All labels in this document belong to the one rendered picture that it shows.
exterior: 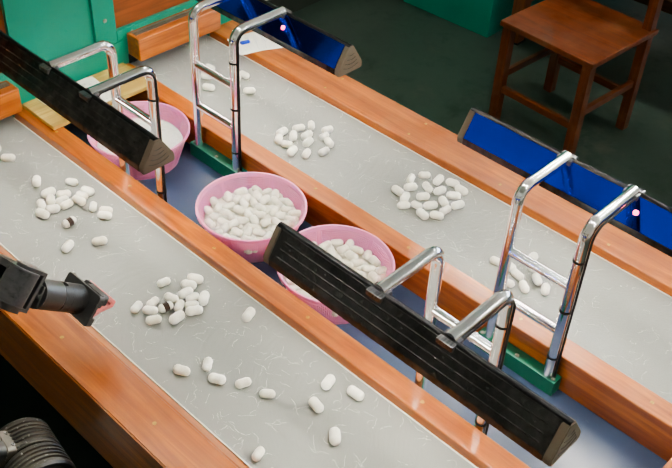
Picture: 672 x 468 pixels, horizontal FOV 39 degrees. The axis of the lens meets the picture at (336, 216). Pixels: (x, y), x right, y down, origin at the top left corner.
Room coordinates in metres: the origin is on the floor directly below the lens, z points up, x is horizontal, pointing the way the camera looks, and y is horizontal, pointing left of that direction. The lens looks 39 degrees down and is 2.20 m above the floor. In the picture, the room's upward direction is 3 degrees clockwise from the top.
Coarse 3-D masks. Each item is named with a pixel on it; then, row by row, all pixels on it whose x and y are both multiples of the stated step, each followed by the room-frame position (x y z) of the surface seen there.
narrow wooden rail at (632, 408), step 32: (128, 64) 2.40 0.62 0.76; (160, 96) 2.24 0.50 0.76; (192, 128) 2.14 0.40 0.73; (224, 128) 2.10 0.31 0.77; (256, 160) 1.97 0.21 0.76; (320, 192) 1.85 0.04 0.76; (320, 224) 1.81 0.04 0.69; (352, 224) 1.74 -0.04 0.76; (384, 224) 1.74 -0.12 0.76; (416, 288) 1.60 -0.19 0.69; (448, 288) 1.55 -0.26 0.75; (480, 288) 1.54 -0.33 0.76; (544, 352) 1.37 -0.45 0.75; (576, 352) 1.36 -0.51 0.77; (576, 384) 1.32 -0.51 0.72; (608, 384) 1.28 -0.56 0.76; (640, 384) 1.29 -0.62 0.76; (608, 416) 1.26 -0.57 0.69; (640, 416) 1.22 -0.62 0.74
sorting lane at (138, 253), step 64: (0, 128) 2.08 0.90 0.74; (0, 192) 1.81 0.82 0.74; (64, 256) 1.59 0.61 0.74; (128, 256) 1.60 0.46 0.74; (192, 256) 1.62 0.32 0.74; (128, 320) 1.41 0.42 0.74; (192, 320) 1.42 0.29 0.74; (256, 320) 1.43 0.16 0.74; (192, 384) 1.24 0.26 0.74; (256, 384) 1.25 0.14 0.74; (320, 384) 1.26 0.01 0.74; (320, 448) 1.11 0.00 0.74; (384, 448) 1.11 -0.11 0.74; (448, 448) 1.12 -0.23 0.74
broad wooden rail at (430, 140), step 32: (224, 32) 2.62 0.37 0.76; (288, 64) 2.45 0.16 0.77; (320, 96) 2.31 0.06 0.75; (352, 96) 2.30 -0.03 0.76; (384, 96) 2.30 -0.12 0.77; (384, 128) 2.15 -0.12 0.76; (416, 128) 2.15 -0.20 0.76; (448, 160) 2.01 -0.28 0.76; (480, 160) 2.02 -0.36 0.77; (512, 192) 1.89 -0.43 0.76; (544, 192) 1.90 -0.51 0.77; (544, 224) 1.80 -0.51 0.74; (576, 224) 1.78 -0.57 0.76; (608, 224) 1.79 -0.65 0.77; (608, 256) 1.68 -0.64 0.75; (640, 256) 1.68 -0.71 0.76
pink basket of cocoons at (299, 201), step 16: (224, 176) 1.88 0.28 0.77; (240, 176) 1.90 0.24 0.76; (256, 176) 1.90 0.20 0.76; (272, 176) 1.90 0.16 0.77; (208, 192) 1.83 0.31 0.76; (224, 192) 1.87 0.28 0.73; (288, 192) 1.87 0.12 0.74; (304, 208) 1.78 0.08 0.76; (224, 240) 1.66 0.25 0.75; (240, 240) 1.65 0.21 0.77; (256, 240) 1.65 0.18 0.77; (256, 256) 1.67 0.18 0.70
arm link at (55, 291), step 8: (48, 280) 1.26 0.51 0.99; (56, 280) 1.28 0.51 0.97; (40, 288) 1.23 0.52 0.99; (48, 288) 1.23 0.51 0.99; (56, 288) 1.25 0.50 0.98; (64, 288) 1.26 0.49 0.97; (40, 296) 1.22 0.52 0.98; (48, 296) 1.22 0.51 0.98; (56, 296) 1.24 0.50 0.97; (64, 296) 1.25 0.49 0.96; (32, 304) 1.22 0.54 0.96; (40, 304) 1.21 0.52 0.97; (48, 304) 1.22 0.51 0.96; (56, 304) 1.23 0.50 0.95
